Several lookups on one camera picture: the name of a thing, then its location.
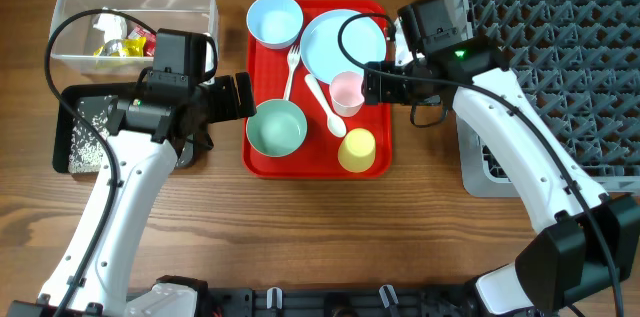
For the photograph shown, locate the green bowl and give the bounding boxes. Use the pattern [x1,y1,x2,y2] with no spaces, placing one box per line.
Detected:
[245,99,308,158]

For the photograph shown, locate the yellow plastic cup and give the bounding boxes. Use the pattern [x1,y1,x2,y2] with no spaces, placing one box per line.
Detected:
[338,128,376,173]

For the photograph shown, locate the yellow snack wrapper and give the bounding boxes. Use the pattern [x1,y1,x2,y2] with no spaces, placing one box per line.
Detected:
[94,39,145,57]

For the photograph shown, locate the red snack wrapper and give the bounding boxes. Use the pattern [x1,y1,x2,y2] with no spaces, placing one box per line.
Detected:
[128,26,156,57]

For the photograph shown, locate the white tissue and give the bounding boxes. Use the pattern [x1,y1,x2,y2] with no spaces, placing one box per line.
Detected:
[93,13,128,43]

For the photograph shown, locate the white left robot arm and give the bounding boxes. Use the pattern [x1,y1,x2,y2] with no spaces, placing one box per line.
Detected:
[8,29,256,316]

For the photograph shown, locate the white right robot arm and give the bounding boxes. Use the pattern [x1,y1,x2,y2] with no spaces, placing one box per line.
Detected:
[363,0,639,316]

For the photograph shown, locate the black food waste bin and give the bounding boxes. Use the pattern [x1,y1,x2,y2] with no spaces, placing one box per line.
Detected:
[52,82,207,186]

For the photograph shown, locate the clear plastic waste bin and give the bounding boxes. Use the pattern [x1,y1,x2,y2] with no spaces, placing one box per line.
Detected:
[50,0,219,75]

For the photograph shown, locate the grey dishwasher rack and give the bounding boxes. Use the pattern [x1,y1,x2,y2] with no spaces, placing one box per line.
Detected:
[445,0,639,194]

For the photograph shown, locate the pink plastic cup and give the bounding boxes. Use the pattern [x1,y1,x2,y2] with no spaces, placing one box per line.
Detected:
[329,71,365,117]

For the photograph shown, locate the light blue plate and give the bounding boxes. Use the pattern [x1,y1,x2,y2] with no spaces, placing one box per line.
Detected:
[300,9,387,84]

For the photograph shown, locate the white plastic spoon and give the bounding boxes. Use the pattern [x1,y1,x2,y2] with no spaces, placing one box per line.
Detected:
[304,74,347,138]

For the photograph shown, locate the white plastic fork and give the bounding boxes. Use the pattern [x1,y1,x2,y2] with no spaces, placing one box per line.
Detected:
[283,45,301,100]

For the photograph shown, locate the red plastic tray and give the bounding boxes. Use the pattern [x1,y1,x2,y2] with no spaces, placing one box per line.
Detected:
[242,0,392,179]

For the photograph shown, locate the light blue bowl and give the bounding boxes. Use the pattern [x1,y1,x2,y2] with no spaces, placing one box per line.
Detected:
[246,0,304,50]

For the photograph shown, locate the white rice grains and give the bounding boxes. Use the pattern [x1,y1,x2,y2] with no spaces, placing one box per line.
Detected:
[68,95,114,174]

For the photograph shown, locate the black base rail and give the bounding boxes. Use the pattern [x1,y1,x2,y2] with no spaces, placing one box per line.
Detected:
[209,285,488,317]

